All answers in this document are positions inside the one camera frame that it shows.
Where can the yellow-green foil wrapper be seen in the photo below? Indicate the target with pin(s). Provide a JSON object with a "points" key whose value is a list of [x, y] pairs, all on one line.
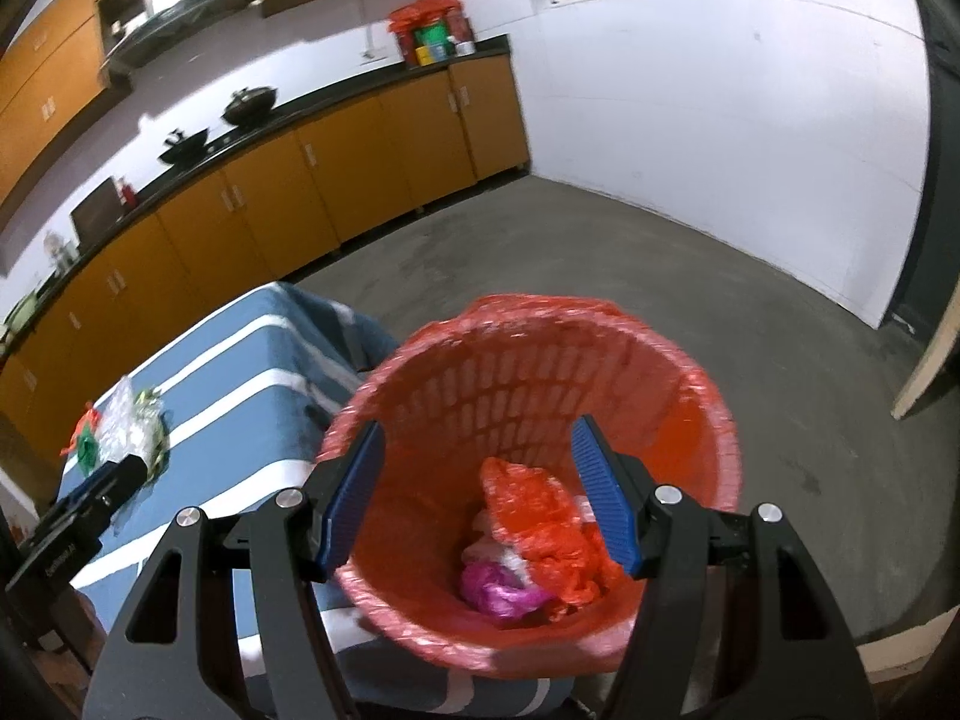
{"points": [[154, 420]]}

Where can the dark door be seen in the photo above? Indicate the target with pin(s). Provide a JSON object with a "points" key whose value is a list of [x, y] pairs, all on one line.
{"points": [[937, 127]]}

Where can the orange plastic waste basket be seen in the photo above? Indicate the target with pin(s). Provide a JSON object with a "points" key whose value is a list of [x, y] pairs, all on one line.
{"points": [[487, 390]]}

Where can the cream wooden table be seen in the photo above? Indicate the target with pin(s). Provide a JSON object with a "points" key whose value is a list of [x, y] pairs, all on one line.
{"points": [[926, 367]]}

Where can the black wok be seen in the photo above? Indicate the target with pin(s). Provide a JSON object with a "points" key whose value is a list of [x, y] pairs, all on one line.
{"points": [[184, 148]]}

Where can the green basin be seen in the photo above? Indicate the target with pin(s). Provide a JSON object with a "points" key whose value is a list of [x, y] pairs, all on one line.
{"points": [[21, 309]]}

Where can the red bin liner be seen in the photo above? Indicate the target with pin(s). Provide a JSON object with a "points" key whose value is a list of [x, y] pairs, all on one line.
{"points": [[525, 307]]}

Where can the white cup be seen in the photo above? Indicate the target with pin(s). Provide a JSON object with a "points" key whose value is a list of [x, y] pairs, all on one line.
{"points": [[465, 48]]}

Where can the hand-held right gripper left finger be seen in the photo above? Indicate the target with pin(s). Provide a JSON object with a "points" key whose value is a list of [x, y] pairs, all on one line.
{"points": [[349, 499]]}

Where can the black pot with lid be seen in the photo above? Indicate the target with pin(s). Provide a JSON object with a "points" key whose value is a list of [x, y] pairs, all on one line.
{"points": [[251, 106]]}

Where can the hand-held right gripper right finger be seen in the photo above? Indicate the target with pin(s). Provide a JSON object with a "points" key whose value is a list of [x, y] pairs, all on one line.
{"points": [[604, 499]]}

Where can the green box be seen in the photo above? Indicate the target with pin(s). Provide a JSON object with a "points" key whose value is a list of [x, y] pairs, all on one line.
{"points": [[431, 37]]}

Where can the red shopping bag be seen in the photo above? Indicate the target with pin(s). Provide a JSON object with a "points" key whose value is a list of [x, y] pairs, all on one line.
{"points": [[424, 11]]}

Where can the white plastic bag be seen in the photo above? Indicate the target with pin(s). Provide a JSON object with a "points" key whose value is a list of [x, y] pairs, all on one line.
{"points": [[484, 532]]}

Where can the blue striped tablecloth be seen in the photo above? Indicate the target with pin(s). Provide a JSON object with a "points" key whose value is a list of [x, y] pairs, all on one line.
{"points": [[247, 360]]}

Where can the row of wooden wall cabinets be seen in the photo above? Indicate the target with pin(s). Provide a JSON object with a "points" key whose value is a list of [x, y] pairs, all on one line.
{"points": [[45, 90]]}

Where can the steel range hood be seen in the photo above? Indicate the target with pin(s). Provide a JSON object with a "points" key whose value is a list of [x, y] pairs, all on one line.
{"points": [[180, 11]]}

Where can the red bottle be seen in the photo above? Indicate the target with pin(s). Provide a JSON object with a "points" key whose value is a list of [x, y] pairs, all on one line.
{"points": [[127, 195]]}

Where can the black kitchen countertop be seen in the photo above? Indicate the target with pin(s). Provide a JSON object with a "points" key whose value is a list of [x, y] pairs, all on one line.
{"points": [[465, 52]]}

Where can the small red plastic bag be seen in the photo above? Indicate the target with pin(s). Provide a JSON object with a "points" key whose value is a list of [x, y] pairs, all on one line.
{"points": [[81, 427]]}

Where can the pink plastic bag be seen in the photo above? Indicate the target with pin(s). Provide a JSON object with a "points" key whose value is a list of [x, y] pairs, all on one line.
{"points": [[495, 592]]}

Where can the clear bubble wrap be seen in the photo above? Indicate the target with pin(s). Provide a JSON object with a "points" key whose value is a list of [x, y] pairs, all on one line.
{"points": [[120, 416]]}

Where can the row of wooden base cabinets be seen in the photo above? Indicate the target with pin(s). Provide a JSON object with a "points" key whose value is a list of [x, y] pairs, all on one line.
{"points": [[375, 157]]}

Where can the dark wooden cutting board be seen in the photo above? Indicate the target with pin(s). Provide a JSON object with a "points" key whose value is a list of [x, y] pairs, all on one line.
{"points": [[96, 210]]}

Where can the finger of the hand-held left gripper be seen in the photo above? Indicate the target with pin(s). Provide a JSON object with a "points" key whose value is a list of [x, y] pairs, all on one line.
{"points": [[116, 484]]}

